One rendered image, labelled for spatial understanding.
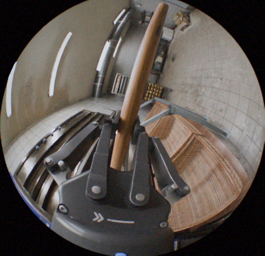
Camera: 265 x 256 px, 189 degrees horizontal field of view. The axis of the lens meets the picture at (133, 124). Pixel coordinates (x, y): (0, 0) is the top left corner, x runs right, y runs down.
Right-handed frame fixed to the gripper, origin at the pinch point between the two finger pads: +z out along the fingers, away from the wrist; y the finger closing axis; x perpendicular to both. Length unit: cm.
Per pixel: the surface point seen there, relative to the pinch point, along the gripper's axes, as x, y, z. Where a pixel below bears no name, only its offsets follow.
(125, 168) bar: -19.0, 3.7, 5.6
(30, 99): -19, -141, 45
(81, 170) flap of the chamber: -41.6, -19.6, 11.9
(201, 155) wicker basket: -20, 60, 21
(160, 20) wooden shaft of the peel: 24.5, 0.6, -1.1
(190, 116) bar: 2, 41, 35
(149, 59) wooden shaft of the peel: 12.6, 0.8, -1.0
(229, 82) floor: 72, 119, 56
